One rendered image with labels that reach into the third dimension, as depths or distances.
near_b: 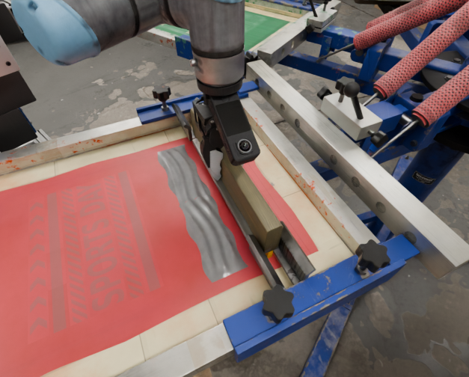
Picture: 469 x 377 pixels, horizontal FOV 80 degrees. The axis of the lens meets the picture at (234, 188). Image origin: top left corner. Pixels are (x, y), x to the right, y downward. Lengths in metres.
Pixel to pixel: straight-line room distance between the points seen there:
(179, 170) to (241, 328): 0.37
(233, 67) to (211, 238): 0.30
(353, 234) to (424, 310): 1.23
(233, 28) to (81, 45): 0.18
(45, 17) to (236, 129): 0.25
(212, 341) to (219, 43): 0.40
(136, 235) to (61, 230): 0.15
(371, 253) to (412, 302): 1.29
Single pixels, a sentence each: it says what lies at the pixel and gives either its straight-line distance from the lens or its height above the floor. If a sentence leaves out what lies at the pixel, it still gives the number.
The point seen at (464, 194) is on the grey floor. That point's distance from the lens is 2.37.
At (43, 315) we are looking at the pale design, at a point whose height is 0.95.
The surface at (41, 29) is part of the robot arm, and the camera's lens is 0.37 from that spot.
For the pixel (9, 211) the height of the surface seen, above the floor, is 0.95.
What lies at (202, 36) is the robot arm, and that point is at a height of 1.28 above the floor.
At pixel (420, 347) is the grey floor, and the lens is 1.68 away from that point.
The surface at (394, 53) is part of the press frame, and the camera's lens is 1.11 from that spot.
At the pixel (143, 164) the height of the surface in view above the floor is 0.95.
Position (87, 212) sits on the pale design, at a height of 0.95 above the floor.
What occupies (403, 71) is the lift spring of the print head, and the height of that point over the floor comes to 1.09.
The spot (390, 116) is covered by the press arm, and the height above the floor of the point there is 1.04.
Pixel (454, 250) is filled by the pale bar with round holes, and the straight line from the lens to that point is 0.55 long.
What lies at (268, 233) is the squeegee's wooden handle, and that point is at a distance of 0.43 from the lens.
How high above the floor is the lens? 1.43
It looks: 50 degrees down
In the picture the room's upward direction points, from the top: straight up
